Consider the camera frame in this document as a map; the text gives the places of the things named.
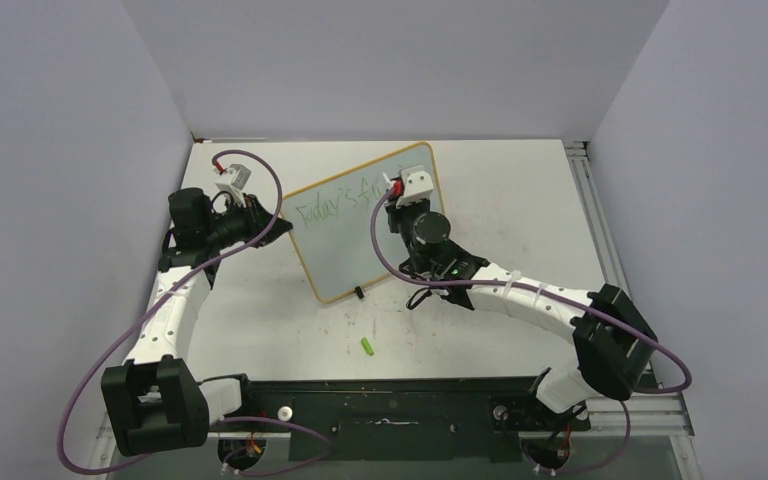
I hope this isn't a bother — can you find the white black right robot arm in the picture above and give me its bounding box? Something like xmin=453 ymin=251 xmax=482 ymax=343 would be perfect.
xmin=373 ymin=193 xmax=657 ymax=428

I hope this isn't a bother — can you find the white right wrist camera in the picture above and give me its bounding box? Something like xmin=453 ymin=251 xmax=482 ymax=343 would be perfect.
xmin=391 ymin=165 xmax=435 ymax=208

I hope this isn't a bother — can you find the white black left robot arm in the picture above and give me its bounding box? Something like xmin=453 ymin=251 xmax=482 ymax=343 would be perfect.
xmin=101 ymin=188 xmax=293 ymax=457

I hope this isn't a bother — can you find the yellow framed whiteboard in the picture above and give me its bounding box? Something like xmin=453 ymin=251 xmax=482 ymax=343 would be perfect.
xmin=281 ymin=142 xmax=445 ymax=304

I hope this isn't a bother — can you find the white marker pen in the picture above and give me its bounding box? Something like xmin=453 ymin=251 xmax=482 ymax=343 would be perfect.
xmin=382 ymin=173 xmax=394 ymax=190

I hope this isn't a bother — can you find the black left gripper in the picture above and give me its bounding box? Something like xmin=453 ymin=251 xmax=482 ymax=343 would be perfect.
xmin=204 ymin=193 xmax=292 ymax=251

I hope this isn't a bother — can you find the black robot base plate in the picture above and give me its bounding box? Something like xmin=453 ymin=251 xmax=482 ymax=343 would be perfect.
xmin=210 ymin=377 xmax=609 ymax=465

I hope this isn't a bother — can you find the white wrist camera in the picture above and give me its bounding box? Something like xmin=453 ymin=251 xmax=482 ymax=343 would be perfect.
xmin=215 ymin=164 xmax=251 ymax=205
xmin=391 ymin=165 xmax=435 ymax=208

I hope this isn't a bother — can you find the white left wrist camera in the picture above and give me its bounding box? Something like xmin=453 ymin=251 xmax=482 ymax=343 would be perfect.
xmin=215 ymin=164 xmax=251 ymax=205

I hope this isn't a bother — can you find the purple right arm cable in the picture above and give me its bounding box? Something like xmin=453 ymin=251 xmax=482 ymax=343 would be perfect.
xmin=368 ymin=192 xmax=694 ymax=478

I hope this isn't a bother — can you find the aluminium frame rail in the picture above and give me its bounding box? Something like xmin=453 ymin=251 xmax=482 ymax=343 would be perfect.
xmin=563 ymin=140 xmax=653 ymax=374

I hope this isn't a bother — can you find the green marker cap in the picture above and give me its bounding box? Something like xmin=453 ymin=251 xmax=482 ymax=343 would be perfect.
xmin=360 ymin=337 xmax=375 ymax=356

